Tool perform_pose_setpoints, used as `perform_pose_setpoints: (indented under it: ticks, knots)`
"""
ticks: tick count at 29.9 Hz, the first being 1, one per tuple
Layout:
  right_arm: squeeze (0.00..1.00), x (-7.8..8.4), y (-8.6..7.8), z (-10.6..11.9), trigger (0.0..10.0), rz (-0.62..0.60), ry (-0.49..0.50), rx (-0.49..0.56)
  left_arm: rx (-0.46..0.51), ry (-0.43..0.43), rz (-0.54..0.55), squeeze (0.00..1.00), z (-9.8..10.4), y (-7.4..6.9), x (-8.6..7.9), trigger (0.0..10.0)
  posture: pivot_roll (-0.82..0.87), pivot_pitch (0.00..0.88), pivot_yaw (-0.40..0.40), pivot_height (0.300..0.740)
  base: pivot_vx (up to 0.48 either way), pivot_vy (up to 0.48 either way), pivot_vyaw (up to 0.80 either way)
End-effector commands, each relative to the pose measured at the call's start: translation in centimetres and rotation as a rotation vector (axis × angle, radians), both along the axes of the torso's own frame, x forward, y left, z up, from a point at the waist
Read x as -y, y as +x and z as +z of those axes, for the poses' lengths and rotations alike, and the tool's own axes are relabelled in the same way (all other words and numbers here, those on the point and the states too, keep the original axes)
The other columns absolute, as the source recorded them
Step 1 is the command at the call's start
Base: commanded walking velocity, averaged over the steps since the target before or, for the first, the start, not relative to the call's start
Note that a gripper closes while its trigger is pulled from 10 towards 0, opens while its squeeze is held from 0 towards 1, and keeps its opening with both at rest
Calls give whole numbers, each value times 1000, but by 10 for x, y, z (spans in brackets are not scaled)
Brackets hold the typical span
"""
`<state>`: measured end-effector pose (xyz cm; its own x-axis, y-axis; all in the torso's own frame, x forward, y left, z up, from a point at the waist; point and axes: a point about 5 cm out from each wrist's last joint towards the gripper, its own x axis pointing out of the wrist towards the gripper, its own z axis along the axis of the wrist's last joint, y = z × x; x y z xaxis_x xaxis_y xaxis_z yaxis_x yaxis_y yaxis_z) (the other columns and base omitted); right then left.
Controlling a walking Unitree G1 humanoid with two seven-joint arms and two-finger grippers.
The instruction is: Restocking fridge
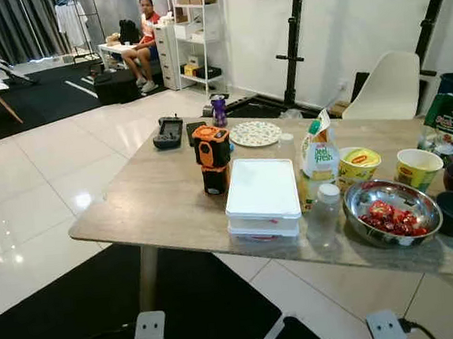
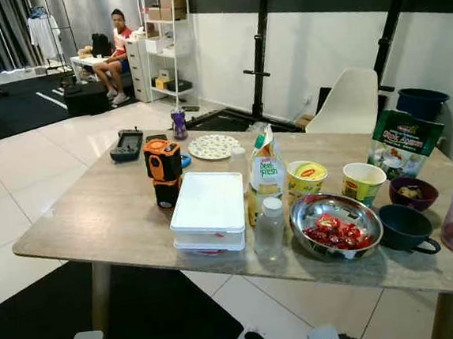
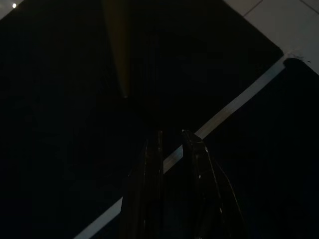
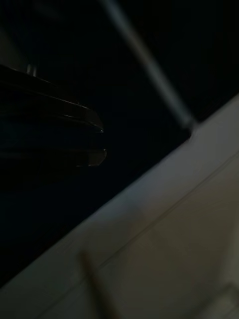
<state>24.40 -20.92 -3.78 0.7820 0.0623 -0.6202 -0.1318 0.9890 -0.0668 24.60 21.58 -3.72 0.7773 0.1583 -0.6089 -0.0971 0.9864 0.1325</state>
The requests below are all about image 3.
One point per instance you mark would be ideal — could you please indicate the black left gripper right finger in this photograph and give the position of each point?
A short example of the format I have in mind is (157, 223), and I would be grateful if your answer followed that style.
(207, 194)

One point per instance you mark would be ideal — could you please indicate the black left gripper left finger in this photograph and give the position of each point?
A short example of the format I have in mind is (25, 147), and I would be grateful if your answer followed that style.
(147, 189)

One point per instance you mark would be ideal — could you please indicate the black floor mat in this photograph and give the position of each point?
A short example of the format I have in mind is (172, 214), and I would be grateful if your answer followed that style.
(274, 149)

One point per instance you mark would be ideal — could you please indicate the tapered wooden table leg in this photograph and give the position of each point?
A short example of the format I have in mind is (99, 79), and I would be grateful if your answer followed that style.
(117, 37)

